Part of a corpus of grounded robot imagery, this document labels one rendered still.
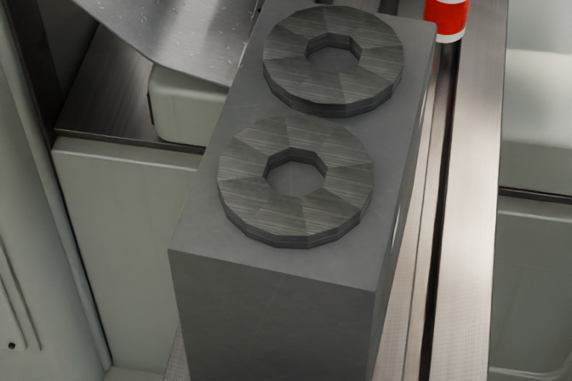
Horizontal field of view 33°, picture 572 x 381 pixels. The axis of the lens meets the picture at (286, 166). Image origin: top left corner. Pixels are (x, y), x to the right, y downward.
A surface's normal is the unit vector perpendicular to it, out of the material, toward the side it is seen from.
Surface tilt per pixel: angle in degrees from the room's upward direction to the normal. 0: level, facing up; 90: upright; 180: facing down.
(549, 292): 90
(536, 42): 0
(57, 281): 89
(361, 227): 0
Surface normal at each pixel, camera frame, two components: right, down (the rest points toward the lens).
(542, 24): 0.00, -0.63
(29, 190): 0.72, 0.53
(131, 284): -0.18, 0.76
